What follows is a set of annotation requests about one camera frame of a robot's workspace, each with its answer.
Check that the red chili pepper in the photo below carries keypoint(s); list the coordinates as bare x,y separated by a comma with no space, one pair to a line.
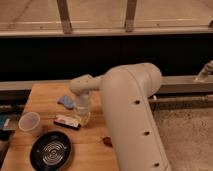
107,141

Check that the clear plastic cup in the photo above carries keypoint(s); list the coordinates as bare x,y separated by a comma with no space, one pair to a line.
31,123

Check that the metal window post left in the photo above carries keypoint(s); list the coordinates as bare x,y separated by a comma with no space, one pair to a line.
64,16

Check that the metal window post right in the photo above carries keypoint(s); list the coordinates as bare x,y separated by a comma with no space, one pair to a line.
130,15

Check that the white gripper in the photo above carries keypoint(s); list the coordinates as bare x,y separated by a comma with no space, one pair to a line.
83,115

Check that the blue sponge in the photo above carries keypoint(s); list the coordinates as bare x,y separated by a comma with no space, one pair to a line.
66,101

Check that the metal window post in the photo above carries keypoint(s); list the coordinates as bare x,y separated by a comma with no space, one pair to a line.
130,15
64,16

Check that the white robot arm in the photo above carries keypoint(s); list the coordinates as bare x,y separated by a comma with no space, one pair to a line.
124,92

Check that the black round pan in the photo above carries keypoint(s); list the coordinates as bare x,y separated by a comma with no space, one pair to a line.
51,151

